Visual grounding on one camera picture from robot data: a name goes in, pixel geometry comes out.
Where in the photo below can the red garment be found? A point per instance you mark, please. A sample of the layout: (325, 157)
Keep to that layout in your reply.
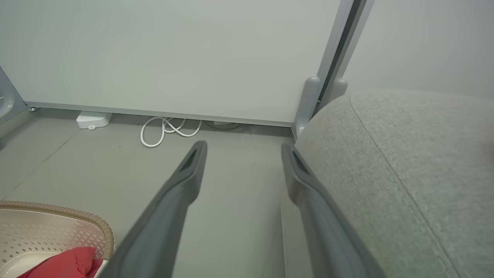
(69, 264)

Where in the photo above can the grey partition foot with caster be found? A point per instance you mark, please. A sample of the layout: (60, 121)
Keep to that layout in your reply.
(8, 98)

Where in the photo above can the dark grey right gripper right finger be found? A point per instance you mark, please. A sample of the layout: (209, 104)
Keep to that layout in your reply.
(324, 231)

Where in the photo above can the white laundry basket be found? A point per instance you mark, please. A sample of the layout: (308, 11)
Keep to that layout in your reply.
(46, 231)

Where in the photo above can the grey fabric sofa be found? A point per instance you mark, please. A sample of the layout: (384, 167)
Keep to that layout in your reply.
(405, 185)

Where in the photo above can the narrow pale partition panel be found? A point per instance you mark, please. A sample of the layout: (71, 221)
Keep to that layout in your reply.
(424, 38)

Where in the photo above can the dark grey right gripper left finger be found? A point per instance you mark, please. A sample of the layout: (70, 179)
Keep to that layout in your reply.
(166, 216)

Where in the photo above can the white power strip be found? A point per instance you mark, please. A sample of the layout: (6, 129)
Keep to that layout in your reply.
(92, 119)

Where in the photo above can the wide pale partition panel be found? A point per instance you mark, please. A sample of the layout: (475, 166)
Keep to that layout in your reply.
(173, 54)

